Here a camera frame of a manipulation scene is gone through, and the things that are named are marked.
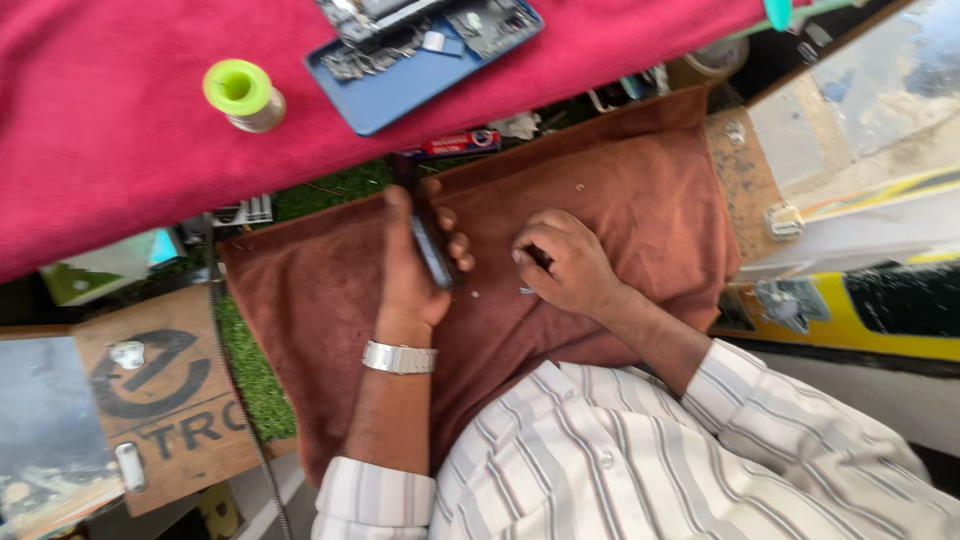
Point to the person's right hand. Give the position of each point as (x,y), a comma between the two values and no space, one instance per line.
(581,266)

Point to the person's left hand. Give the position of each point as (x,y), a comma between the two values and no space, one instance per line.
(405,285)

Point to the person's right fingers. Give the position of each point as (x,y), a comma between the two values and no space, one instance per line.
(547,236)

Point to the black smartphone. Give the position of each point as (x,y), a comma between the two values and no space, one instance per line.
(432,251)

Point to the brown towel cloth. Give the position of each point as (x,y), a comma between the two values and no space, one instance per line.
(600,172)

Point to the crumpled white paper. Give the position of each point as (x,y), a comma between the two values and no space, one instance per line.
(517,124)

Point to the red packet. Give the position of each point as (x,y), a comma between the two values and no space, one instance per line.
(454,142)

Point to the silver metal wristwatch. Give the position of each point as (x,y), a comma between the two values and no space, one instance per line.
(399,358)

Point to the blue phone case tray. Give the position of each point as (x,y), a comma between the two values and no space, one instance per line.
(397,94)

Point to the tape roll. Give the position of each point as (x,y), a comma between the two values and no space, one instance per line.
(709,61)

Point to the white striped shirt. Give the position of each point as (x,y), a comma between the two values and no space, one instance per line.
(637,457)

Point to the dismantled phone circuit board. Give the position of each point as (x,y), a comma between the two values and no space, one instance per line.
(367,34)

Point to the green artificial grass mat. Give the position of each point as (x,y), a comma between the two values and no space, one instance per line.
(259,375)

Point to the glass display case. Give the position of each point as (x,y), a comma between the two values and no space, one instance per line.
(862,112)

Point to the wooden board with black logo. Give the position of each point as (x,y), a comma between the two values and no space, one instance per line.
(169,405)

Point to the red towel cloth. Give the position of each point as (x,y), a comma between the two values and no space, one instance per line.
(127,165)

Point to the green and white box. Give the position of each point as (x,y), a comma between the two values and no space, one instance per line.
(105,266)

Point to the glass panel with metal clips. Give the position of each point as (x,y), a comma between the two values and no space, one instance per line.
(49,427)

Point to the black phone frame part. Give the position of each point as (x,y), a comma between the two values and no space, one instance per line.
(491,22)

